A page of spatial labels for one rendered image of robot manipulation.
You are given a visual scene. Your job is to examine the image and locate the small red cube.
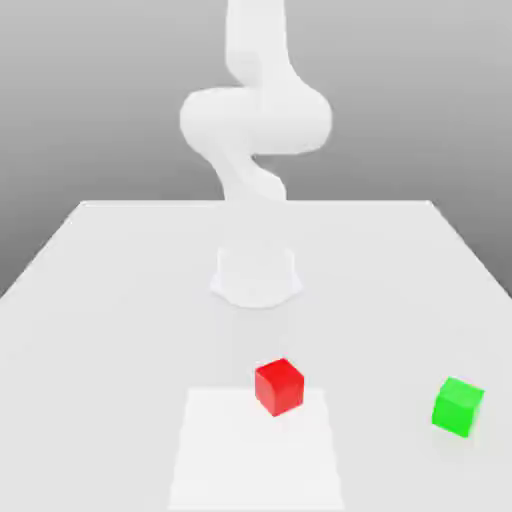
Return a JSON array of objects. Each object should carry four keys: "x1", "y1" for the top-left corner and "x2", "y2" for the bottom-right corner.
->
[{"x1": 254, "y1": 357, "x2": 306, "y2": 418}]

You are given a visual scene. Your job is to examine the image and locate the small green cube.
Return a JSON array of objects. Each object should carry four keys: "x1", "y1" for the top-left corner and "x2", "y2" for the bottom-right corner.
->
[{"x1": 430, "y1": 375, "x2": 486, "y2": 439}]

